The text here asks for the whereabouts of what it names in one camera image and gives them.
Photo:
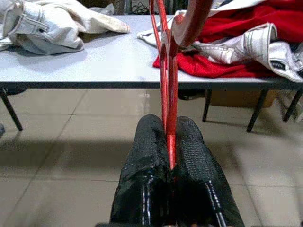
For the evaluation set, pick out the white jersey black print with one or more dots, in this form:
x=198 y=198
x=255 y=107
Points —
x=260 y=45

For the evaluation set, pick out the white table black legs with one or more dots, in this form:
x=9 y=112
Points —
x=94 y=66

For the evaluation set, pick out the brown cardboard box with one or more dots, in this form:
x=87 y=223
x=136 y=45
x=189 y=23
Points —
x=236 y=98

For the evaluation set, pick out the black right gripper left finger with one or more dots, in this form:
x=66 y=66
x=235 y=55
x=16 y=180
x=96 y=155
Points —
x=142 y=170

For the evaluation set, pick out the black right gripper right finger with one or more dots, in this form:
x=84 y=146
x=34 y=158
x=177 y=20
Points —
x=198 y=170

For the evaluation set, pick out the red plastic hanger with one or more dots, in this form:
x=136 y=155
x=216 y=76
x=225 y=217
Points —
x=171 y=94

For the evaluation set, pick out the beige denim trousers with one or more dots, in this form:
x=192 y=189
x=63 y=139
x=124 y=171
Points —
x=47 y=28

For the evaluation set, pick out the red jacket white stripes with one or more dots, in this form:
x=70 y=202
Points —
x=236 y=23

